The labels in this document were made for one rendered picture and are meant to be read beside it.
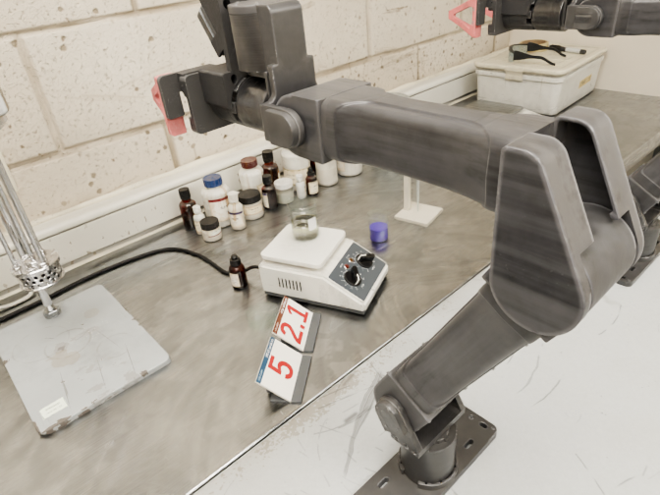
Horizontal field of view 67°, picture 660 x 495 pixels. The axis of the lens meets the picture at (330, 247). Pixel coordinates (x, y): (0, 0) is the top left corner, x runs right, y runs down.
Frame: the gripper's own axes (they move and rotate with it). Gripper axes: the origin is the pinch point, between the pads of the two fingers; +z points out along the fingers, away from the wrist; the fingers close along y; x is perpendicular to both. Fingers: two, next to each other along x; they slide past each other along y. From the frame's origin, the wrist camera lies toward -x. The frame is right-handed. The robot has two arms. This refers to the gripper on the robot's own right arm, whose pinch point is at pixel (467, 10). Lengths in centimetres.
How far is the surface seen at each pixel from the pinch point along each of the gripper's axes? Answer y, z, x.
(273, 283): 52, 3, 37
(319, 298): 48, -6, 38
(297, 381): 62, -16, 40
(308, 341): 56, -11, 40
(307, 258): 48, -3, 31
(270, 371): 65, -14, 37
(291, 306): 54, -5, 37
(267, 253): 51, 4, 31
